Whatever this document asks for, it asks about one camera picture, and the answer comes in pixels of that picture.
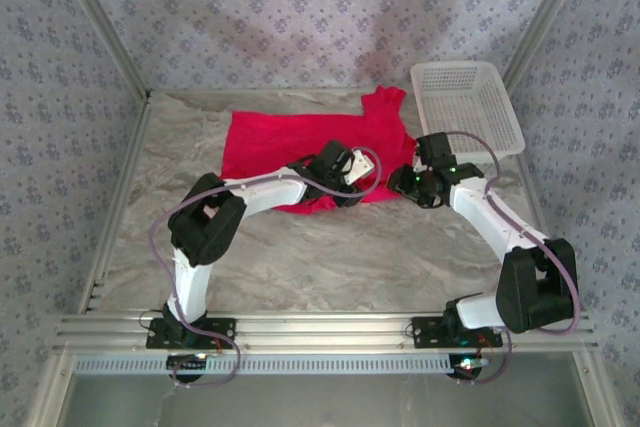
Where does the red t-shirt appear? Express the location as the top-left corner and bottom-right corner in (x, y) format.
(221, 85), (419, 218)

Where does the white perforated plastic basket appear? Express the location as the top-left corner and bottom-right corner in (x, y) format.
(409, 60), (526, 167)

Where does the black controller board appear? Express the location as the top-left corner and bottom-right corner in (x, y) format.
(449, 354), (489, 381)
(166, 353), (209, 382)

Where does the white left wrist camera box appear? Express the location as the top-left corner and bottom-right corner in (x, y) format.
(344, 148), (376, 186)

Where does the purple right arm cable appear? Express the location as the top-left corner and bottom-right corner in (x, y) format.
(444, 130), (584, 388)

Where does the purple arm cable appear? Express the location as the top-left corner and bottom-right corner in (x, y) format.
(149, 146), (384, 391)
(444, 130), (584, 388)

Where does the aluminium table side rail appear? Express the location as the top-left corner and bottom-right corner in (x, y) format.
(514, 154), (574, 313)
(79, 94), (154, 316)

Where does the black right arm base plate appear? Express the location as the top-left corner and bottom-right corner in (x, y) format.
(412, 316), (504, 348)

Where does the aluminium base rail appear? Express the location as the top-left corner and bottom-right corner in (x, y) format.
(53, 311), (600, 352)

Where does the aluminium upright frame post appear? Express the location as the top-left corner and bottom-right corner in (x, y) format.
(49, 0), (153, 98)
(499, 0), (596, 93)

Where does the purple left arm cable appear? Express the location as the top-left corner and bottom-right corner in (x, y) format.
(149, 146), (384, 391)

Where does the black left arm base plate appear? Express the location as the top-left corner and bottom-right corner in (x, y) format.
(145, 316), (237, 349)

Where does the grey slotted cable duct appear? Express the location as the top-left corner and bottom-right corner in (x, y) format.
(73, 352), (454, 377)

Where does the aluminium frame leg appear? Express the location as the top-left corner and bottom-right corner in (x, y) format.
(24, 351), (76, 427)
(572, 351), (621, 427)

